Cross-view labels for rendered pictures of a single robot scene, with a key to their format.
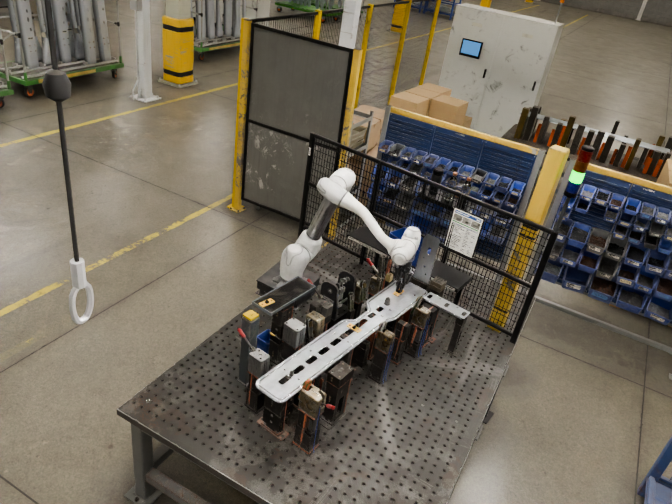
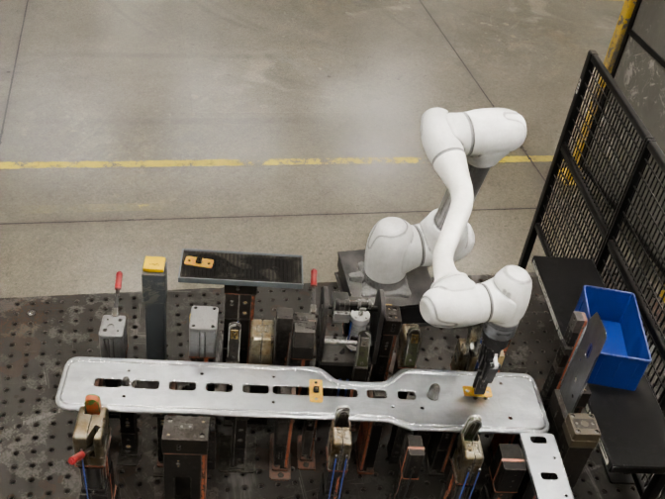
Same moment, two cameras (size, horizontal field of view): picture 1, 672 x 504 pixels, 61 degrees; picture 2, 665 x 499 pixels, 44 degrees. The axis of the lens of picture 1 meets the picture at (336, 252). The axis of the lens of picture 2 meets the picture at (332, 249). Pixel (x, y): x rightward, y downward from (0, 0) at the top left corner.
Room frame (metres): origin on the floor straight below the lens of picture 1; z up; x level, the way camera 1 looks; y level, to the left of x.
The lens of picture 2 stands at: (1.48, -1.36, 2.77)
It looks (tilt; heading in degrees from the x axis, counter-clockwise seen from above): 38 degrees down; 49
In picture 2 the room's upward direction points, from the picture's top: 8 degrees clockwise
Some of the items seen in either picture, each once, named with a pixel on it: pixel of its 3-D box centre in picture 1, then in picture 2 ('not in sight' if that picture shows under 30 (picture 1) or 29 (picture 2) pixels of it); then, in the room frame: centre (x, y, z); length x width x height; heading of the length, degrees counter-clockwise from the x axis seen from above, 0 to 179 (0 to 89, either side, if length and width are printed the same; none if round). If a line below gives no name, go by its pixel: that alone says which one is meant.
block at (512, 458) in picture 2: (423, 325); (500, 486); (2.87, -0.62, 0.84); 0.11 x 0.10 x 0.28; 57
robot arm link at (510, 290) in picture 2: (410, 240); (505, 294); (2.90, -0.42, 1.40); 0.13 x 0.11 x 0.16; 162
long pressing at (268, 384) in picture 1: (352, 330); (309, 393); (2.50, -0.16, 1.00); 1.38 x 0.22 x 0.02; 147
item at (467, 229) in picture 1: (463, 232); not in sight; (3.32, -0.81, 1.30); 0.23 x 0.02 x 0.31; 57
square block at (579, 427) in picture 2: (432, 303); (566, 462); (3.07, -0.68, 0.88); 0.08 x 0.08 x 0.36; 57
